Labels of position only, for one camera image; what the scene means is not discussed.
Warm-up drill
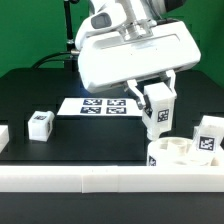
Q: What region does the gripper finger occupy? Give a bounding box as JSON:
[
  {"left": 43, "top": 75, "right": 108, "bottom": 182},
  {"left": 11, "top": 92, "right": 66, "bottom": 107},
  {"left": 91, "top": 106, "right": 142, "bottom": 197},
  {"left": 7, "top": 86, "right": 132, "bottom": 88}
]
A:
[
  {"left": 159, "top": 70, "right": 176, "bottom": 94},
  {"left": 124, "top": 79, "right": 149, "bottom": 110}
]

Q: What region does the white round stool seat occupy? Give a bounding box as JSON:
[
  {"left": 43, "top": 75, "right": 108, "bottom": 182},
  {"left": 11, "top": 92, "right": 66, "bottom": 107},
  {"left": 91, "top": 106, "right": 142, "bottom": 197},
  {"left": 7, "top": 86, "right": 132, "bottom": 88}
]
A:
[{"left": 146, "top": 137, "right": 215, "bottom": 167}]

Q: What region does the black cable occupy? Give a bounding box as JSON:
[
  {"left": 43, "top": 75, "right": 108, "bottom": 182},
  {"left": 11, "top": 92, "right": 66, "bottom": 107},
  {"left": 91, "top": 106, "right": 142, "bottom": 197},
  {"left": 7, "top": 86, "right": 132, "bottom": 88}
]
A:
[{"left": 31, "top": 49, "right": 81, "bottom": 70}]

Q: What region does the black camera pole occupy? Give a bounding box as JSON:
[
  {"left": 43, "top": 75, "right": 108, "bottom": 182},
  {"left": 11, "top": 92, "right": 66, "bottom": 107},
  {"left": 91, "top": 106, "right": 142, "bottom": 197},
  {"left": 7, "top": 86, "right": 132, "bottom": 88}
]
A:
[{"left": 63, "top": 0, "right": 81, "bottom": 69}]

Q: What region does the white marker sheet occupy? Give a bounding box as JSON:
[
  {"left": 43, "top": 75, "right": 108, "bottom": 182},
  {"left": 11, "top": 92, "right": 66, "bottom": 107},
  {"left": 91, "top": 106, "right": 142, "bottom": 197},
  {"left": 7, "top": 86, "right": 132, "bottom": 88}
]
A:
[{"left": 58, "top": 98, "right": 142, "bottom": 117}]

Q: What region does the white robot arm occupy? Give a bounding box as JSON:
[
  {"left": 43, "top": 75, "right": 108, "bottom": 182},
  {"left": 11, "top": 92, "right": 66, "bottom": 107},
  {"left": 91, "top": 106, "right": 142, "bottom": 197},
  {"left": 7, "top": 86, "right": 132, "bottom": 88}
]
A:
[{"left": 75, "top": 0, "right": 201, "bottom": 109}]

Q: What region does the white fence front wall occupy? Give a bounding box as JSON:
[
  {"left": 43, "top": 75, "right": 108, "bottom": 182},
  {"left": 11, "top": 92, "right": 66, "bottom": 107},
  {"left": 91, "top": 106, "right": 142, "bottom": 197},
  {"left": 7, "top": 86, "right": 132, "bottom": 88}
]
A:
[{"left": 0, "top": 166, "right": 224, "bottom": 193}]

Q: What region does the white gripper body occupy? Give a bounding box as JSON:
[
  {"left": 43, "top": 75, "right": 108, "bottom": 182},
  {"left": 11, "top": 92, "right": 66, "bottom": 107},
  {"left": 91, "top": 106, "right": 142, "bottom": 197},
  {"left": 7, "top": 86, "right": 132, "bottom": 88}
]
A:
[{"left": 75, "top": 3, "right": 201, "bottom": 92}]

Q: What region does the white fence left wall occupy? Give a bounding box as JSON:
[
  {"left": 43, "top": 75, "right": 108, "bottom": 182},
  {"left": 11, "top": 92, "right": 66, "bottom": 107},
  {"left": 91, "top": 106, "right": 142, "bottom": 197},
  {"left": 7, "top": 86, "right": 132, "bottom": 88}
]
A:
[{"left": 0, "top": 125, "right": 9, "bottom": 153}]

